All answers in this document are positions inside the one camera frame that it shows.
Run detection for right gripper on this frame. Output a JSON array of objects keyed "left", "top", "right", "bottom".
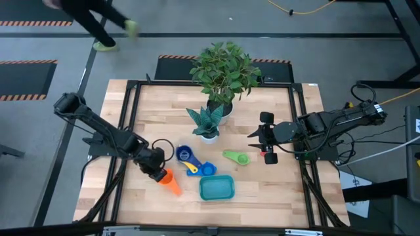
[{"left": 247, "top": 111, "right": 279, "bottom": 166}]

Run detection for green measuring cup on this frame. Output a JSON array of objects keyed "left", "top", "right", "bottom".
[{"left": 222, "top": 149, "right": 251, "bottom": 166}]

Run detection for orange measuring cup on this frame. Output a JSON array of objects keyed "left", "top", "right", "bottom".
[{"left": 158, "top": 168, "right": 183, "bottom": 197}]

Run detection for large blue measuring cup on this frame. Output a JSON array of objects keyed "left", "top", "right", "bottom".
[{"left": 175, "top": 145, "right": 204, "bottom": 173}]

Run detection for yellow measuring cup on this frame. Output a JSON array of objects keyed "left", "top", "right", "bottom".
[{"left": 182, "top": 160, "right": 200, "bottom": 174}]

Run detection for snake plant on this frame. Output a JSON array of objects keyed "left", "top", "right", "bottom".
[{"left": 186, "top": 104, "right": 225, "bottom": 146}]

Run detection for small blue measuring cup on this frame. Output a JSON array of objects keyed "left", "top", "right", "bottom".
[{"left": 186, "top": 161, "right": 218, "bottom": 177}]

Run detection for teal plastic basket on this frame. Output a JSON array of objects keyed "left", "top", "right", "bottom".
[{"left": 199, "top": 174, "right": 236, "bottom": 201}]

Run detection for leafy green potted plant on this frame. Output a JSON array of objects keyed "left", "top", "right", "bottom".
[{"left": 189, "top": 41, "right": 263, "bottom": 126}]

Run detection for black hazard-striped floor mat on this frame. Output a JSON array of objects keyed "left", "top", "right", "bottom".
[
  {"left": 0, "top": 0, "right": 74, "bottom": 27},
  {"left": 154, "top": 54, "right": 295, "bottom": 83},
  {"left": 0, "top": 60, "right": 58, "bottom": 102}
]

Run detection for white paper sheet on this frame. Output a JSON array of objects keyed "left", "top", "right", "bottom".
[{"left": 339, "top": 170, "right": 372, "bottom": 219}]

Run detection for person's shoe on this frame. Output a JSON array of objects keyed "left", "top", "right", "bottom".
[
  {"left": 123, "top": 19, "right": 139, "bottom": 40},
  {"left": 93, "top": 41, "right": 119, "bottom": 52}
]

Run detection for grey furniture foot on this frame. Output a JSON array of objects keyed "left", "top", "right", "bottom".
[{"left": 0, "top": 144, "right": 26, "bottom": 158}]

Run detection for grey cabinet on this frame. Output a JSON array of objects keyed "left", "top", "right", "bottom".
[{"left": 405, "top": 104, "right": 420, "bottom": 204}]

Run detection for person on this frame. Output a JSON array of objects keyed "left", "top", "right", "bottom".
[{"left": 42, "top": 0, "right": 138, "bottom": 52}]

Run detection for dark grey floor box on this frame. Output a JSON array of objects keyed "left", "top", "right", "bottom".
[{"left": 392, "top": 195, "right": 420, "bottom": 236}]

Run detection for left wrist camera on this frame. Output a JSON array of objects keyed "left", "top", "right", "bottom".
[{"left": 150, "top": 167, "right": 169, "bottom": 184}]

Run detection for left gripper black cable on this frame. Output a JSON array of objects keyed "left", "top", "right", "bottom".
[{"left": 151, "top": 138, "right": 176, "bottom": 164}]

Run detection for black aluminium table frame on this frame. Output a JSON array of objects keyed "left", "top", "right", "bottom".
[{"left": 72, "top": 78, "right": 351, "bottom": 229}]

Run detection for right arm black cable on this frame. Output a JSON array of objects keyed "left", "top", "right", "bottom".
[{"left": 350, "top": 83, "right": 377, "bottom": 105}]

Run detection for black camera rig bar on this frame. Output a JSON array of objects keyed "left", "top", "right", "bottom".
[{"left": 0, "top": 222, "right": 420, "bottom": 236}]

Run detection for white cable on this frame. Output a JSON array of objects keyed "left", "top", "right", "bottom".
[{"left": 341, "top": 134, "right": 420, "bottom": 167}]

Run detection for black stand frame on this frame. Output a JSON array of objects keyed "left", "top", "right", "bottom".
[{"left": 356, "top": 0, "right": 420, "bottom": 89}]

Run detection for yellow cable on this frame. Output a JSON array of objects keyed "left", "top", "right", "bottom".
[
  {"left": 380, "top": 87, "right": 420, "bottom": 106},
  {"left": 266, "top": 0, "right": 337, "bottom": 16}
]

